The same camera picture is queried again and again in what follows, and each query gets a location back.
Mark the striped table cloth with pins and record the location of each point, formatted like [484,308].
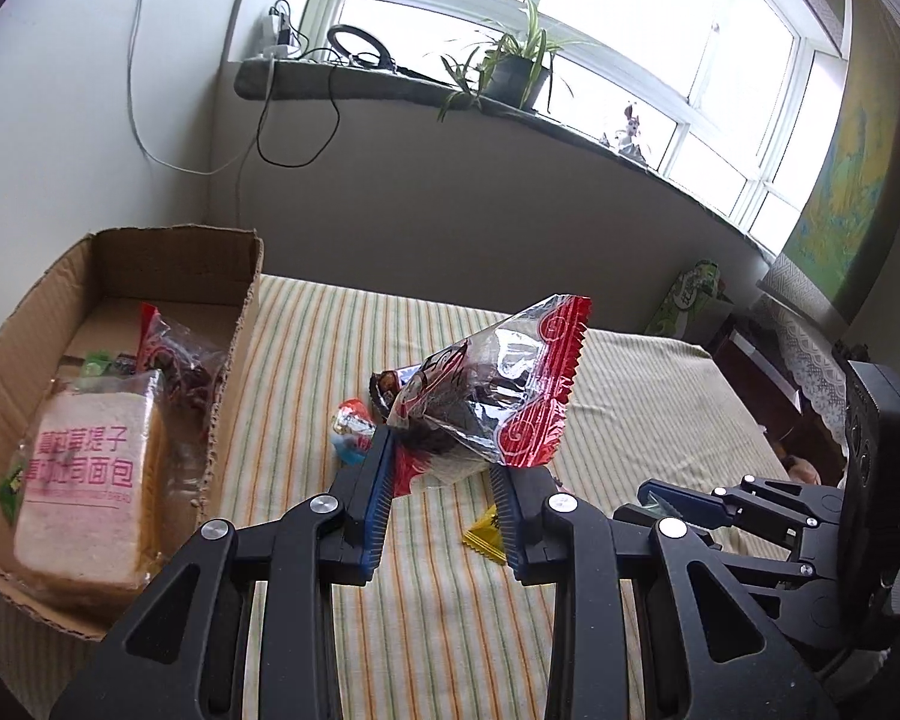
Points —
[435,615]

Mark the brown cardboard box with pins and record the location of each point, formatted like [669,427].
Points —
[172,262]

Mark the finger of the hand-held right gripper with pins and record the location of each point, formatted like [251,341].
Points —
[675,499]
[757,562]

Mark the red-edged clear cake packet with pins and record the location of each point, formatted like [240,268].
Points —
[180,367]
[510,390]

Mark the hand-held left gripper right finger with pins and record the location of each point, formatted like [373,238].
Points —
[508,532]

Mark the wall poster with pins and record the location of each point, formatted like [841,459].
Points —
[855,187]

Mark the potted spider plant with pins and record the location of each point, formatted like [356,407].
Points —
[514,79]

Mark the sliced bread bag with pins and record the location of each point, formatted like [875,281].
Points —
[82,480]

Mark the green paper bag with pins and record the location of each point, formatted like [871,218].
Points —
[686,300]

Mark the brown chocolate bar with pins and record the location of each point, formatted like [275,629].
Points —
[384,390]

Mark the toy figurine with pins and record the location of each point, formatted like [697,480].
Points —
[631,136]

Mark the grey window sill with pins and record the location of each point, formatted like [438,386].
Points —
[307,82]

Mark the white framed window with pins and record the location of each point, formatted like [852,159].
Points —
[645,15]

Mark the colourful egg-shaped candy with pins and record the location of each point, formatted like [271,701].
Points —
[351,431]

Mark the yellow candy packet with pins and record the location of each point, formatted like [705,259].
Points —
[484,536]

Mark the white charger plug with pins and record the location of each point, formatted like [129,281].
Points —
[281,34]

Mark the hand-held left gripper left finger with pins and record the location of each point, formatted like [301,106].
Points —
[375,517]

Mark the green candy packet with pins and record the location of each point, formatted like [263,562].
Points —
[97,365]

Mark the white lace cloth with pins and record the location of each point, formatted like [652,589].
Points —
[810,367]

